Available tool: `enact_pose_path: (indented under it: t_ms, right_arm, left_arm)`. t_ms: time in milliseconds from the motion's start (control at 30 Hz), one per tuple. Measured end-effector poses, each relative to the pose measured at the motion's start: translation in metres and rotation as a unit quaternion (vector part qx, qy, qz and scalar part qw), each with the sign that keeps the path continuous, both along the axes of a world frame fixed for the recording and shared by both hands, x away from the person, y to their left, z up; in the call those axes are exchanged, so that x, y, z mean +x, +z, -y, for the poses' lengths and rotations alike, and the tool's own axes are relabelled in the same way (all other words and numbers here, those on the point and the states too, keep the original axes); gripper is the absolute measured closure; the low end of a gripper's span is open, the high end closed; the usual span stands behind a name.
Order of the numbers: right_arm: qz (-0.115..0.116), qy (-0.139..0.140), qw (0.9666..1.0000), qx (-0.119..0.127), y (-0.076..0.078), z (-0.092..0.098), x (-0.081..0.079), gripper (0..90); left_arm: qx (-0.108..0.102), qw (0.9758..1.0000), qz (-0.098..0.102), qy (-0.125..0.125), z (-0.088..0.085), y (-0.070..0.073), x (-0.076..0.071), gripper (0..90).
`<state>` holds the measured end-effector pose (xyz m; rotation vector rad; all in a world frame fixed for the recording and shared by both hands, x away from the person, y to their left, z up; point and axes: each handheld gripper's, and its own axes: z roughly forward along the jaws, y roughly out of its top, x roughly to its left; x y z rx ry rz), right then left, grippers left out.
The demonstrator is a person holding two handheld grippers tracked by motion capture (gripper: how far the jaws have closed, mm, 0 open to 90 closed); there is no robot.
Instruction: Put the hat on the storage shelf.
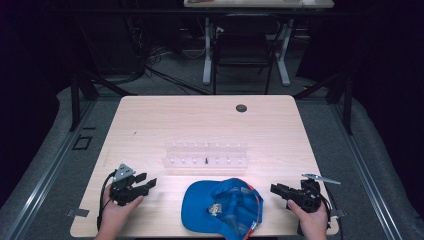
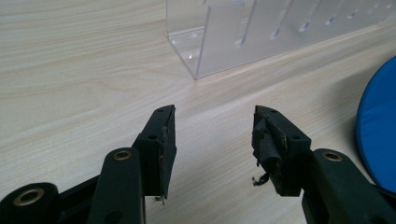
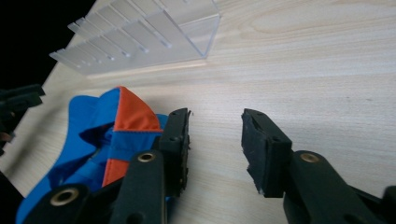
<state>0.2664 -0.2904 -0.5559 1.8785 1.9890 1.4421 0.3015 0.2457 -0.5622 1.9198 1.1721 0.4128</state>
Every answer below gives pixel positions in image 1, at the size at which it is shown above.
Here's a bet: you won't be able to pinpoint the white-legged desk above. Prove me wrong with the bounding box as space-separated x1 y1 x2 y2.
183 0 335 87

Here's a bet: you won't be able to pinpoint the clear acrylic peg rack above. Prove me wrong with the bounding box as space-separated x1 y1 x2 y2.
162 141 250 170

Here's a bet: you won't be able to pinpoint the black metal stand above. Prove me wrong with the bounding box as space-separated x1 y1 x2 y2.
68 70 138 132
292 70 355 136

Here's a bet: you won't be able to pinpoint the aluminium floor rail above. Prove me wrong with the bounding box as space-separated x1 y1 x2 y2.
4 99 98 240
331 101 404 240

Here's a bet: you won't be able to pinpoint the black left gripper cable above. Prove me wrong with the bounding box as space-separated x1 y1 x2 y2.
96 170 118 232

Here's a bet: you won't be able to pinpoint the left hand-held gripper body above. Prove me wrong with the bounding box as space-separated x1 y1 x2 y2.
109 163 150 207

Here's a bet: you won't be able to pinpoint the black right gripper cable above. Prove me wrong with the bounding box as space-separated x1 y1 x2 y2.
314 185 335 231

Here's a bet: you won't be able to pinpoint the person's left hand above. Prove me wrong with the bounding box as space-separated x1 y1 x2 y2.
97 185 145 236

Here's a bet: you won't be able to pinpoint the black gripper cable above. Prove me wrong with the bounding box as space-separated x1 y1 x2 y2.
96 170 118 232
314 185 335 231

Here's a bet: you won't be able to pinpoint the black chair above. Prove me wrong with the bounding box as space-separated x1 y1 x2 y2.
211 13 282 96

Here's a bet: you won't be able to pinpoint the black floor cables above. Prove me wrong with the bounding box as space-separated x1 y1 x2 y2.
145 45 212 96

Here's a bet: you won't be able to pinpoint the grey tape piece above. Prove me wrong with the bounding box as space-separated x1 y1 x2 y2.
65 207 91 218
329 207 347 220

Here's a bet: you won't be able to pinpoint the black tape square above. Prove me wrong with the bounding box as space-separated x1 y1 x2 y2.
71 134 94 151

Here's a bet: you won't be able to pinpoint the blue baseball cap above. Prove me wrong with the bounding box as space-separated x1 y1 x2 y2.
180 177 265 240

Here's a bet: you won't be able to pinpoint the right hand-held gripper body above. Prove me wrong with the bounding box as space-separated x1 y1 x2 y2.
286 172 342 214

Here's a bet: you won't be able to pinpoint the person's right hand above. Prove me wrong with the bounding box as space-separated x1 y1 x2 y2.
286 199 330 235

